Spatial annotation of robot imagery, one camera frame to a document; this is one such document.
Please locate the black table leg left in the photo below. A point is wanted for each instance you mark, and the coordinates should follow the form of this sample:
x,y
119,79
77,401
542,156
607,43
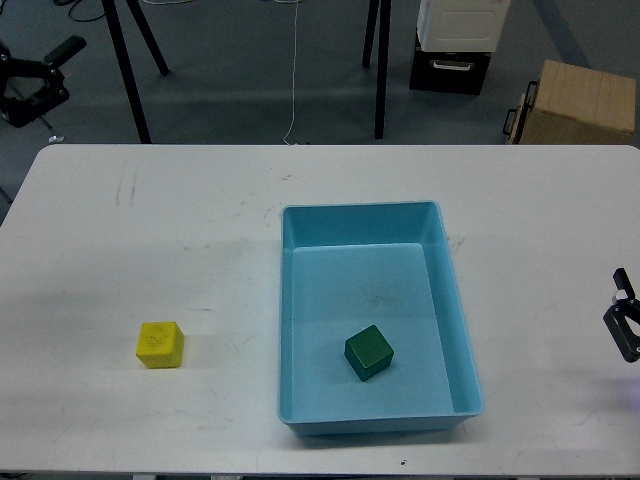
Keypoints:
x,y
124,62

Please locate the green cube block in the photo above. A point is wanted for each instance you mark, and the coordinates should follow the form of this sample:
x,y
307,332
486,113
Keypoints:
x,y
368,352

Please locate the light blue plastic bin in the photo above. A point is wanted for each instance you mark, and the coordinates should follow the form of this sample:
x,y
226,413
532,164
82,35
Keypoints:
x,y
346,267

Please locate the black drawer box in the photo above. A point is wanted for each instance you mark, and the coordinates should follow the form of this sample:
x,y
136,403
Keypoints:
x,y
448,72

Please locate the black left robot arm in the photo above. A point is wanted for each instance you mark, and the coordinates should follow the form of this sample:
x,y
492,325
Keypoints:
x,y
32,88

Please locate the white storage box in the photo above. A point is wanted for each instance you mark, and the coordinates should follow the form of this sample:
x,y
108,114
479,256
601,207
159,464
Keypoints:
x,y
461,26

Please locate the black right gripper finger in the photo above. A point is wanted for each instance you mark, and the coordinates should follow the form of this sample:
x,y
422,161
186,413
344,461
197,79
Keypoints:
x,y
620,314

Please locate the black table leg right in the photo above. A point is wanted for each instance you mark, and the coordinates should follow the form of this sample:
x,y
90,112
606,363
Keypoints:
x,y
378,27

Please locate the yellow cube block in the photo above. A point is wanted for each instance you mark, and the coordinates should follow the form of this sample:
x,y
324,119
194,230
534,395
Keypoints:
x,y
160,345

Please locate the black table leg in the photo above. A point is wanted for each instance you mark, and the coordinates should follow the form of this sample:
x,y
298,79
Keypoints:
x,y
124,62
378,27

